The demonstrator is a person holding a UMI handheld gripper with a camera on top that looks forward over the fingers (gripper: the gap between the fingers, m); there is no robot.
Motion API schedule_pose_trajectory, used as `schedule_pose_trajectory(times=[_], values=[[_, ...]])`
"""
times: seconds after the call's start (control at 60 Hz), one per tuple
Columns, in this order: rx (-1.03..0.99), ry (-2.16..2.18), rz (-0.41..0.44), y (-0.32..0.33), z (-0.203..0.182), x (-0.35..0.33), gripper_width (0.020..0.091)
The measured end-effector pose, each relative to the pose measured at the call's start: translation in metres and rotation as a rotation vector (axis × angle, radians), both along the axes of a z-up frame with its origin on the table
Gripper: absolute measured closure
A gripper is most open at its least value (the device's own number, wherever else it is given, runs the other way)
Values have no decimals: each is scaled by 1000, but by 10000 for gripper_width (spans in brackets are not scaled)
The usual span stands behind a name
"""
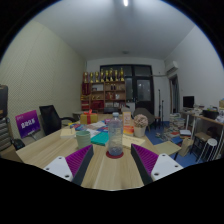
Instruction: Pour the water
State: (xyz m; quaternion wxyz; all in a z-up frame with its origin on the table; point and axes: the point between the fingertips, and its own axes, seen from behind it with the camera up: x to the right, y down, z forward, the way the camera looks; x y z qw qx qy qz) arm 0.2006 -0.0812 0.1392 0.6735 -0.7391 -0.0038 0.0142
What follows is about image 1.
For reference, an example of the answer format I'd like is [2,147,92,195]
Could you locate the orange book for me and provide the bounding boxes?
[122,125,135,136]

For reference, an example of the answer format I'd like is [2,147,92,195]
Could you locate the orange standing card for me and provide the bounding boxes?
[122,111,132,127]

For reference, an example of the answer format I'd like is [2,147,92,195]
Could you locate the grey armchair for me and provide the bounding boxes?
[133,107,156,126]

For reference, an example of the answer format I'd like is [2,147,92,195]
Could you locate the wooden side desk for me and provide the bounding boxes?
[179,109,224,148]

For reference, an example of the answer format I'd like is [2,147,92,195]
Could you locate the yellow gift box red ribbon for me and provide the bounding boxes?
[79,109,99,126]

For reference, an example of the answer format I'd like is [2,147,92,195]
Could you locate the purple sign board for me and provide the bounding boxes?
[14,109,42,139]

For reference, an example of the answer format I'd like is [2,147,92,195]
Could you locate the black tripod stand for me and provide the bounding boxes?
[157,88,166,138]

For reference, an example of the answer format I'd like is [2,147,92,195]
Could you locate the black computer monitor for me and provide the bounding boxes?
[182,95,195,109]

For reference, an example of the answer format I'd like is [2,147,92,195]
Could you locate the pale yellow envelope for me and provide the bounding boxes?
[121,134,146,150]

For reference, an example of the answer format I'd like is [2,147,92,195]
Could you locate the wooden shelf unit with trophies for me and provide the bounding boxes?
[80,67,128,113]

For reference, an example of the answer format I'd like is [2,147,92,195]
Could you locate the small wooden side table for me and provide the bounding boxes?
[153,140,183,161]

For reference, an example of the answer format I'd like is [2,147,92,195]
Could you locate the pink flowers in white pot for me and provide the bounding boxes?
[133,113,149,138]

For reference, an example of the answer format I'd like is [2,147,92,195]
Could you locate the clear plastic water bottle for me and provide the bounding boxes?
[107,111,124,157]

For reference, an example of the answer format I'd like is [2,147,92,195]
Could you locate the stack of books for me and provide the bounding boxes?
[168,113,183,133]

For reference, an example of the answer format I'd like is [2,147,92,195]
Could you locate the white paper booklet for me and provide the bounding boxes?
[87,128,102,138]

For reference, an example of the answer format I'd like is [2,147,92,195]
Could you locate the pale yellow notebook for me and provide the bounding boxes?
[59,127,78,140]

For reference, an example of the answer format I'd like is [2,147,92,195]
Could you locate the white stool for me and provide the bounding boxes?
[199,137,218,163]

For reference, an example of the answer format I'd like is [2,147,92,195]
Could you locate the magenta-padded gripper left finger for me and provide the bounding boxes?
[43,144,95,187]

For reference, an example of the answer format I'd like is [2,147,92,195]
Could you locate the teal notebook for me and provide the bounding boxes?
[90,131,110,147]

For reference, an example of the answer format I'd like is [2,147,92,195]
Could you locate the silver ribbed suitcase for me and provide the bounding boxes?
[0,116,13,153]

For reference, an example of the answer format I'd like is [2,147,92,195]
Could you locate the white wall air conditioner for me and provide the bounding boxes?
[165,60,180,76]

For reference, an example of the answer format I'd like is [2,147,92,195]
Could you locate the black suitcase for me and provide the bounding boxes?
[0,84,9,120]

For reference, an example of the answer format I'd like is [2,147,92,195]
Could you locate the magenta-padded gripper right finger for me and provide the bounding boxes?
[130,143,184,186]

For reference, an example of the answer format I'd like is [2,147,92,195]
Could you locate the flat round red coaster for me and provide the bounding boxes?
[105,149,125,160]

